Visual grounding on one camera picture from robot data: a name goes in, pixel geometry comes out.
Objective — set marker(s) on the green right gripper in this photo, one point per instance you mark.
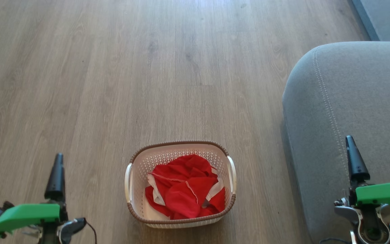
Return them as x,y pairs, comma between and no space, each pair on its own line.
384,195

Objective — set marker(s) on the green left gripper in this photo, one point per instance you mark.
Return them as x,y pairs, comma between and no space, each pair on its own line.
25,215

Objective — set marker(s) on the red garment with white band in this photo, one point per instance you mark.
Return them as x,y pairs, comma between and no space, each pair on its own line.
185,166

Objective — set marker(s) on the grey fabric sofa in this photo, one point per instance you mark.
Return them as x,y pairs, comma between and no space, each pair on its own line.
350,101

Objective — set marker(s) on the white plastic laundry basket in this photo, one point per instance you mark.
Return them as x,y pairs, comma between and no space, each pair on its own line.
140,171

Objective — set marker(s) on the grey upholstered seat block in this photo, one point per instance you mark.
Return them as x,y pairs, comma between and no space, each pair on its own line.
388,17

